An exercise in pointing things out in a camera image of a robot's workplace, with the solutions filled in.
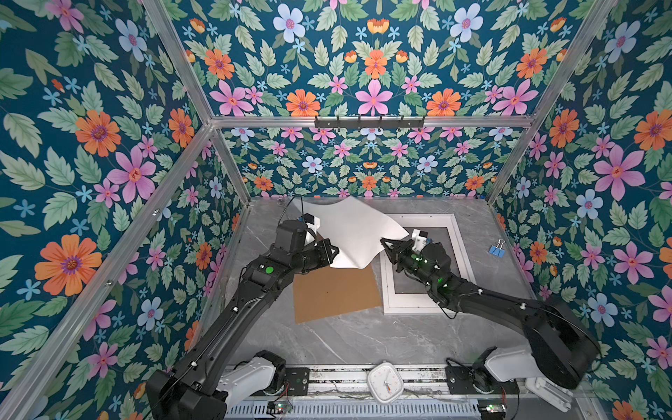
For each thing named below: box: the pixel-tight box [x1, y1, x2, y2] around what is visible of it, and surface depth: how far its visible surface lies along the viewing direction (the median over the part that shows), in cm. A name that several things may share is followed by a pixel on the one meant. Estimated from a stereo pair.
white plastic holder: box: [525, 377, 574, 413], surface depth 72 cm
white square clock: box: [367, 362, 405, 405], surface depth 73 cm
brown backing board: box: [294, 264, 383, 325], surface depth 91 cm
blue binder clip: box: [488, 239, 507, 259], surface depth 103 cm
